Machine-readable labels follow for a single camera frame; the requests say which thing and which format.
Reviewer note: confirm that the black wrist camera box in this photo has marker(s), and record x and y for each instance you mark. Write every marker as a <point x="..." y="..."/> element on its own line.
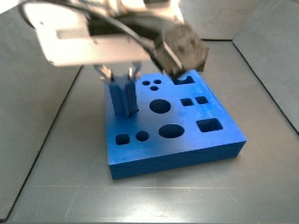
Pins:
<point x="179" y="51"/>

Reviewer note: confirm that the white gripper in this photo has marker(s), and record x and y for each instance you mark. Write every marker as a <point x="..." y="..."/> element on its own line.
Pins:
<point x="84" y="32"/>

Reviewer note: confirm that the blue shape sorting board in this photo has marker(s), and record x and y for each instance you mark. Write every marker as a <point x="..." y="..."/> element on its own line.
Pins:
<point x="180" y="128"/>

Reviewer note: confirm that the blue star shaped peg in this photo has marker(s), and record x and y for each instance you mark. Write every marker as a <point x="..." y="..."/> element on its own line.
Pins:
<point x="123" y="95"/>

